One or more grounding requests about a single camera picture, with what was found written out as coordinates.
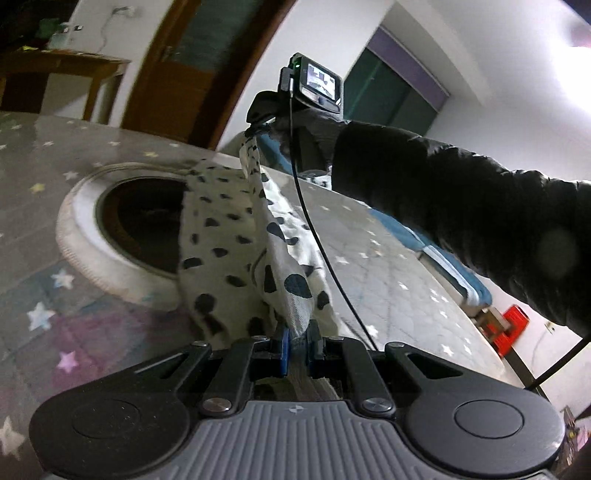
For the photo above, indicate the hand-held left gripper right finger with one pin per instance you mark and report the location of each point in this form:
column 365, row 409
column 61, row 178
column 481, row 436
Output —
column 314, row 355

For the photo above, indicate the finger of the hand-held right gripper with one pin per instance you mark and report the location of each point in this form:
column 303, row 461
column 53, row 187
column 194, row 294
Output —
column 268, row 106

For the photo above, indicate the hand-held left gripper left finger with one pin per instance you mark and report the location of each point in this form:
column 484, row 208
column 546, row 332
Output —
column 284, row 353

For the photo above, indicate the white black polka dot garment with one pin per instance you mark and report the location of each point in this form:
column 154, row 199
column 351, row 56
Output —
column 221, row 230

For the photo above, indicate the person's right forearm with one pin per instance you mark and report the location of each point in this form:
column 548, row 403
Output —
column 461, row 207

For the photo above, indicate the person's right hand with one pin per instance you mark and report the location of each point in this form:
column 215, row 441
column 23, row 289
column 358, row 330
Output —
column 328, row 131

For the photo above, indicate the green framed window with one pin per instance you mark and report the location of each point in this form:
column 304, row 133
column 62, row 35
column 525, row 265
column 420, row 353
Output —
column 383, row 92

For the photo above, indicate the purple window blind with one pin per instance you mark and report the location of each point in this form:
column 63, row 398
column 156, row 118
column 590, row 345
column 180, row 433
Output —
column 411, row 57

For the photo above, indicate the grey star quilted table cover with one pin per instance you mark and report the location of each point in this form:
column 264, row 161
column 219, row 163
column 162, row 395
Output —
column 392, row 286

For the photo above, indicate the brown wooden door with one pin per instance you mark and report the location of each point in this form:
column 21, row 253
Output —
column 157, row 83

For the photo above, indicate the round black heater plate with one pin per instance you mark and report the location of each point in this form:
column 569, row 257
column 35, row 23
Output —
column 134, row 217

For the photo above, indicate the red plastic crate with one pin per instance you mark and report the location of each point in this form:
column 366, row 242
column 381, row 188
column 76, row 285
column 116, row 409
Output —
column 510, row 327

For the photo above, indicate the wooden side table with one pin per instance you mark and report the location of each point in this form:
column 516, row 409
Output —
column 69, row 62

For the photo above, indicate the white wall socket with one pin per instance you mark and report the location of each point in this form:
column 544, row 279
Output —
column 125, row 10

